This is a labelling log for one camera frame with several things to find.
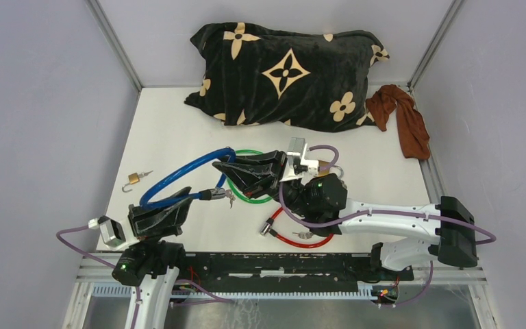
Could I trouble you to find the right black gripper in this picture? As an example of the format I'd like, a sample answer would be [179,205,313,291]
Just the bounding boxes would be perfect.
[213,151,313,219]

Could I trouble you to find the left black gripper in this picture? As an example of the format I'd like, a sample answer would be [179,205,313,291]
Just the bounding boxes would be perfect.
[127,185,193,252]

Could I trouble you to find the green cable lock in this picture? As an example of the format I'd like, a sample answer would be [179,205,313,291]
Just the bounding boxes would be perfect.
[226,149,273,204]

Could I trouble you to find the blue cable lock keys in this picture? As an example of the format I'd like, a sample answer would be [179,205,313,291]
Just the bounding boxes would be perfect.
[225,189,236,208]

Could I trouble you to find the blue cable lock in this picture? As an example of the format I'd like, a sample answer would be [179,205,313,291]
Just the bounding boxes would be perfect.
[147,147,236,192]

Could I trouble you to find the red cable lock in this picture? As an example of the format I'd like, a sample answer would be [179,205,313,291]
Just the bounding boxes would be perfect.
[259,206,336,249]

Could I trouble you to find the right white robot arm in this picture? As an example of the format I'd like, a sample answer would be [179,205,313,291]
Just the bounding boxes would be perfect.
[213,151,478,280]

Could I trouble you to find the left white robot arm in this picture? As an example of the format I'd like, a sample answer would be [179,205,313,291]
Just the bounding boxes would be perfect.
[101,186,192,328]

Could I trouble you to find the small brass padlock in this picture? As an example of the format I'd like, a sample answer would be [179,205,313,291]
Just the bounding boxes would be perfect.
[121,171,152,193]

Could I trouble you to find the black floral pillow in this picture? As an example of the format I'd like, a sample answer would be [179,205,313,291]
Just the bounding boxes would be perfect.
[185,22,390,133]

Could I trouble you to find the brown cloth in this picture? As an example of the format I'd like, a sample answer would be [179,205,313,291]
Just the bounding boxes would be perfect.
[366,84,431,160]

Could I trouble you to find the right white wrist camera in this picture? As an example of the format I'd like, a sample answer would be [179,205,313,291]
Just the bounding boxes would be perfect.
[286,137,319,177]

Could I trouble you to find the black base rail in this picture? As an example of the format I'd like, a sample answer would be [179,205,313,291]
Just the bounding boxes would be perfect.
[158,252,414,302]

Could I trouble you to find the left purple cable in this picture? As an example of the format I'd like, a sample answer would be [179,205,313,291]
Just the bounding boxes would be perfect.
[55,224,142,329]

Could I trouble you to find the purple cable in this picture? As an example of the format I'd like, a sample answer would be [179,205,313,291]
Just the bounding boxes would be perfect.
[55,224,142,329]
[278,144,498,246]

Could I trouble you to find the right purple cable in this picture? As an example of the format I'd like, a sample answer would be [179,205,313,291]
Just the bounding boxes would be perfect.
[278,144,498,246]

